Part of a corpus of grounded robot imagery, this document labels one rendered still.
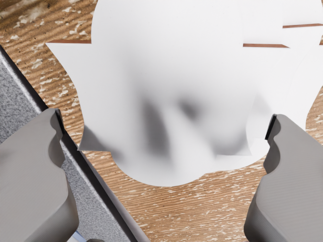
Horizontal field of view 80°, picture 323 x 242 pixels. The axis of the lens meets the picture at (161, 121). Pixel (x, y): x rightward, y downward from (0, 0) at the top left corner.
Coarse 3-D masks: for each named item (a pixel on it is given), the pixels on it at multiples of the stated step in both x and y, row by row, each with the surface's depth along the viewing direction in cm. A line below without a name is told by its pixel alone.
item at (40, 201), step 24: (48, 120) 9; (24, 144) 8; (48, 144) 8; (0, 168) 7; (24, 168) 7; (48, 168) 7; (0, 192) 6; (24, 192) 6; (48, 192) 6; (72, 192) 7; (0, 216) 5; (24, 216) 5; (48, 216) 5; (72, 216) 6; (0, 240) 5; (24, 240) 5; (48, 240) 5
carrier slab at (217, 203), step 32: (32, 0) 14; (64, 0) 14; (96, 0) 14; (0, 32) 15; (32, 32) 15; (64, 32) 15; (32, 64) 17; (64, 96) 18; (320, 96) 17; (64, 128) 20; (320, 128) 19; (96, 160) 23; (128, 192) 25; (160, 192) 25; (192, 192) 25; (224, 192) 25; (160, 224) 29; (192, 224) 29; (224, 224) 29
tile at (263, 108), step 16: (240, 0) 9; (256, 0) 9; (272, 0) 9; (256, 16) 10; (272, 16) 10; (256, 32) 10; (272, 32) 10; (288, 32) 10; (304, 32) 10; (320, 32) 10; (304, 48) 10; (288, 64) 11; (272, 80) 11; (288, 80) 11; (256, 96) 12; (272, 96) 12; (256, 112) 13; (272, 112) 12; (256, 128) 13; (224, 160) 15
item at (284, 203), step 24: (288, 120) 10; (288, 144) 8; (312, 144) 8; (264, 168) 9; (288, 168) 7; (312, 168) 7; (264, 192) 6; (288, 192) 6; (312, 192) 6; (264, 216) 5; (288, 216) 5; (312, 216) 5; (264, 240) 6; (288, 240) 5; (312, 240) 5
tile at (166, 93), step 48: (144, 0) 9; (192, 0) 8; (96, 48) 10; (144, 48) 10; (192, 48) 10; (240, 48) 9; (288, 48) 9; (96, 96) 11; (144, 96) 11; (192, 96) 11; (240, 96) 11; (96, 144) 13; (144, 144) 13; (192, 144) 13; (240, 144) 13
